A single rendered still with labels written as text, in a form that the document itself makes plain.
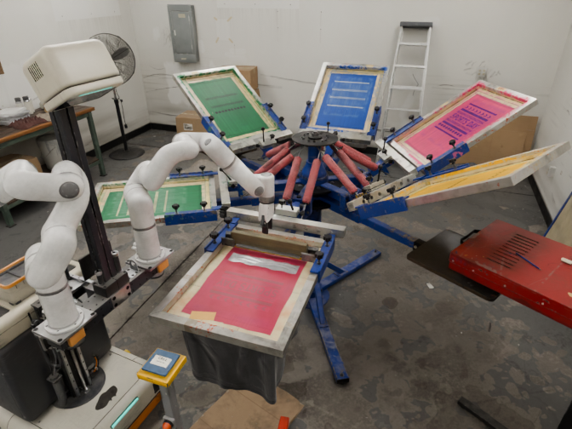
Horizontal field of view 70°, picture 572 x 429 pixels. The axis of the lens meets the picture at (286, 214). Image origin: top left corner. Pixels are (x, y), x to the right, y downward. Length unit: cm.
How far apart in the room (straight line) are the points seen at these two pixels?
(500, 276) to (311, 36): 464
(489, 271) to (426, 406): 111
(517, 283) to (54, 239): 170
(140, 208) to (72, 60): 64
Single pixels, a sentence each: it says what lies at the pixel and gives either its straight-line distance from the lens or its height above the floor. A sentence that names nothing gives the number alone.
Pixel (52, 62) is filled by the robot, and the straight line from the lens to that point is 130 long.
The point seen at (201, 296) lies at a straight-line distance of 190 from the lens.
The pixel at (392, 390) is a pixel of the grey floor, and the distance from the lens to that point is 280.
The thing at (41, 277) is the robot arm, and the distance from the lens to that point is 143.
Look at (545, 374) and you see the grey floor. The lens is 324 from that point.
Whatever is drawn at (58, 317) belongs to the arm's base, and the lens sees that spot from 161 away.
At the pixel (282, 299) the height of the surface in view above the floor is 95.
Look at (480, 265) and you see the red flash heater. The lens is 197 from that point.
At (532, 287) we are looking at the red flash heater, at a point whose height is 110.
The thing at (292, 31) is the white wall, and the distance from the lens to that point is 607.
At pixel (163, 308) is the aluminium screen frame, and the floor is 99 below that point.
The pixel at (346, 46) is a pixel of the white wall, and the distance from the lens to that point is 589.
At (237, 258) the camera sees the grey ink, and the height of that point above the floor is 96.
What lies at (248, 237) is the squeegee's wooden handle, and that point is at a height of 105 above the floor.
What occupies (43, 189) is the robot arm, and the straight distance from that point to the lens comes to 131.
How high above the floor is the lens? 217
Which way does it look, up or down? 29 degrees down
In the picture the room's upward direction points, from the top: straight up
